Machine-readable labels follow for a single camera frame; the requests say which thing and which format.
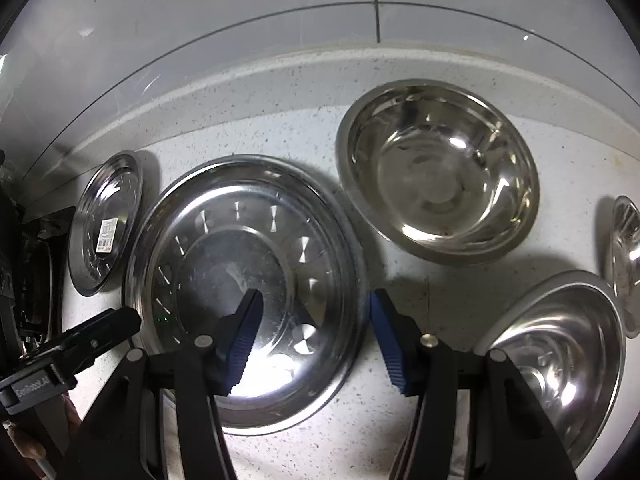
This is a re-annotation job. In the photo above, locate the large steel bowl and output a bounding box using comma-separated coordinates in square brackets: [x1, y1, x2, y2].
[335, 79, 541, 267]

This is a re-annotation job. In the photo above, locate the medium steel bowl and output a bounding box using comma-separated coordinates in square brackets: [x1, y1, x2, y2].
[472, 269, 627, 468]

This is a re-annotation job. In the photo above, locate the person's left hand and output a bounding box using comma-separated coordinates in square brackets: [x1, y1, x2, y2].
[2, 394, 83, 463]

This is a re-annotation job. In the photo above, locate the large steel plate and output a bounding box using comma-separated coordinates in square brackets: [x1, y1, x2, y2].
[122, 154, 371, 436]

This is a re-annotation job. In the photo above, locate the small steel bowl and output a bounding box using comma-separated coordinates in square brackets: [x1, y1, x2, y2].
[602, 195, 640, 338]

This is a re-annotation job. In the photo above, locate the black stove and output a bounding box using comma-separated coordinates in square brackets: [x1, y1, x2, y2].
[20, 207, 65, 348]

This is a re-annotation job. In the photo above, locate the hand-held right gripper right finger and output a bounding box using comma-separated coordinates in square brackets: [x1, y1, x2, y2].
[369, 288, 578, 480]

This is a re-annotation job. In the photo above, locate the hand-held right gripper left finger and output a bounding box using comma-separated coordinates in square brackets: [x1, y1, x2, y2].
[60, 287, 266, 480]

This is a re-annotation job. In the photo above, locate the small steel plate with label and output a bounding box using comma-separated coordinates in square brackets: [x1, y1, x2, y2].
[67, 150, 145, 297]

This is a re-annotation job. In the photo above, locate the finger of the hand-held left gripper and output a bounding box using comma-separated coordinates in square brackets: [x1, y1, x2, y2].
[22, 306, 142, 376]

